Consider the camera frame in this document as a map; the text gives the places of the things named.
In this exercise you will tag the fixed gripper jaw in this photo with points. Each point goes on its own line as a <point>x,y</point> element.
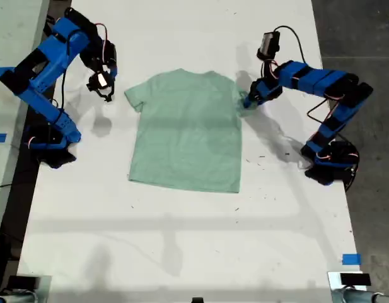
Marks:
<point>253,106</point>
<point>113,85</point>

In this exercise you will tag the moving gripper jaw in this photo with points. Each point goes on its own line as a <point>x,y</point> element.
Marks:
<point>251,98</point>
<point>105,96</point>

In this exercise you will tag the pale green T-shirt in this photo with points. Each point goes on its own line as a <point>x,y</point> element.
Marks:
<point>188,132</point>

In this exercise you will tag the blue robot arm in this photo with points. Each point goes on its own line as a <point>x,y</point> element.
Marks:
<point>49,63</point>
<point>311,79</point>

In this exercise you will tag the pale side table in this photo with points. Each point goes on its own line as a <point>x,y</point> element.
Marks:
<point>11,31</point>

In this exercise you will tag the blue tape patch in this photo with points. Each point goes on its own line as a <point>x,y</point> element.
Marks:
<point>351,259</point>

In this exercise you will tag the small black box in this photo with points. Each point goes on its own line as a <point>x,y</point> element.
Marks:
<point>22,281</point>
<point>355,279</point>

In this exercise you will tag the small black clip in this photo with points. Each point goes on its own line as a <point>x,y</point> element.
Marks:
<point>197,300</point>

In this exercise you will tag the grey pipe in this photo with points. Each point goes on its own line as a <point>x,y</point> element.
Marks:
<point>14,297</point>
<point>358,296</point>

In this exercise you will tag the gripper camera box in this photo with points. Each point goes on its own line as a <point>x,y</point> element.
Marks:
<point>269,44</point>
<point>102,79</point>

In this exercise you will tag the gripper camera stalk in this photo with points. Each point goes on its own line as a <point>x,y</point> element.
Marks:
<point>268,69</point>
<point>92,83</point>

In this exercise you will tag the metal bracket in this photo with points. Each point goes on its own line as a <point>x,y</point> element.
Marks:
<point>44,288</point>
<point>333,279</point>

